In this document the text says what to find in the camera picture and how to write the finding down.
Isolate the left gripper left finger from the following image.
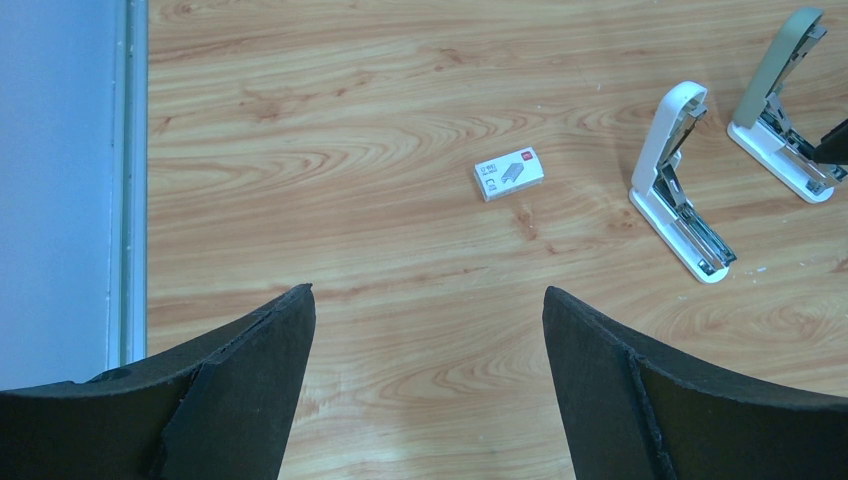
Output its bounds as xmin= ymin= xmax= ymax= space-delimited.
xmin=1 ymin=284 xmax=316 ymax=479

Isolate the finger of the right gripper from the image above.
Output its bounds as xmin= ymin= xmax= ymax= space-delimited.
xmin=812 ymin=119 xmax=848 ymax=165

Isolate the white staple box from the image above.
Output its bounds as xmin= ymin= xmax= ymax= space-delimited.
xmin=473 ymin=147 xmax=545 ymax=202

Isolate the white stapler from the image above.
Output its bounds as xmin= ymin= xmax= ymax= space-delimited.
xmin=629 ymin=81 xmax=737 ymax=284

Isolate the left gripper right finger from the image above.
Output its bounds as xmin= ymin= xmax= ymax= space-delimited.
xmin=542 ymin=286 xmax=847 ymax=479

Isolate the grey green stapler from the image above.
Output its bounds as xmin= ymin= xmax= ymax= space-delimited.
xmin=727 ymin=7 xmax=847 ymax=204

